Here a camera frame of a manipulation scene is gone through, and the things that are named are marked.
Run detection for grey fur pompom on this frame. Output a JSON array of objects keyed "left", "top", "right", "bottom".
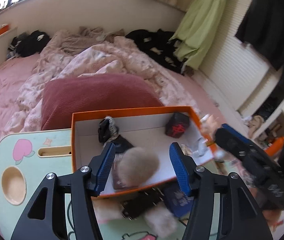
[{"left": 117, "top": 147, "right": 160, "bottom": 187}]

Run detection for black hanging garment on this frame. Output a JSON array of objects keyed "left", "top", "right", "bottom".
[{"left": 235, "top": 0, "right": 284, "bottom": 99}]

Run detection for black clothes pile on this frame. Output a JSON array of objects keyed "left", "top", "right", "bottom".
[{"left": 125, "top": 29, "right": 186, "bottom": 74}]

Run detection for orange cardboard box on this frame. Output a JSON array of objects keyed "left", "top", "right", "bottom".
[{"left": 71, "top": 106, "right": 218, "bottom": 190}]

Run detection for brown card deck box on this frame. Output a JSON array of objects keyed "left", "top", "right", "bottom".
[{"left": 111, "top": 160, "right": 139, "bottom": 190}]

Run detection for blue tin case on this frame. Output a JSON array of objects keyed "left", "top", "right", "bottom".
[{"left": 162, "top": 182, "right": 194, "bottom": 218}]

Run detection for anime doll figure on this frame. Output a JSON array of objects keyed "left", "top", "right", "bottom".
[{"left": 181, "top": 114, "right": 224, "bottom": 161}]

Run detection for dark red pillow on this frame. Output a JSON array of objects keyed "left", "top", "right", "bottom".
[{"left": 41, "top": 73, "right": 163, "bottom": 131}]

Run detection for black striped clothes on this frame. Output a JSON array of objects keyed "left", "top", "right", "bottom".
[{"left": 6, "top": 30, "right": 51, "bottom": 60}]

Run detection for green hanging garment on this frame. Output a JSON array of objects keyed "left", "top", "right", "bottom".
[{"left": 171, "top": 0, "right": 227, "bottom": 70}]

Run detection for red mahjong tile block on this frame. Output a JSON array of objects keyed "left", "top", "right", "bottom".
[{"left": 165, "top": 112, "right": 190, "bottom": 138}]

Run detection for white fluffy ball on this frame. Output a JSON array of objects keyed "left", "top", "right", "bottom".
[{"left": 143, "top": 203, "right": 177, "bottom": 238}]

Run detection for black lace cloth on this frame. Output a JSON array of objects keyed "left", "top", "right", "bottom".
[{"left": 98, "top": 116, "right": 134, "bottom": 154}]

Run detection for pink floral blanket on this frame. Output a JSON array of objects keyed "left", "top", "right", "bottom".
[{"left": 4, "top": 30, "right": 200, "bottom": 134}]

